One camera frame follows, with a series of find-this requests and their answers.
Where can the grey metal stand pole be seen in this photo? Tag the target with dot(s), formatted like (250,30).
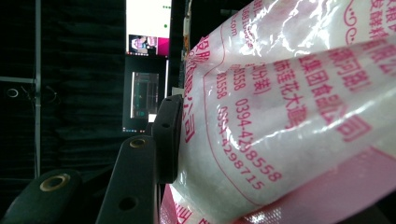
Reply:
(37,46)

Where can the dark computer monitor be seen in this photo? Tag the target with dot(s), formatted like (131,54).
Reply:
(141,93)

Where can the black curtain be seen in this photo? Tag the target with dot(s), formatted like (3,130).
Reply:
(81,77)

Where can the clear red-printed seasoning bag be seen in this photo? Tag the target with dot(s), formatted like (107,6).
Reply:
(280,124)

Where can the bright computer monitor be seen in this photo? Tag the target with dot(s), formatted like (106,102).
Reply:
(148,18)

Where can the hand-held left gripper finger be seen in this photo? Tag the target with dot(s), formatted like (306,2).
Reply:
(166,140)

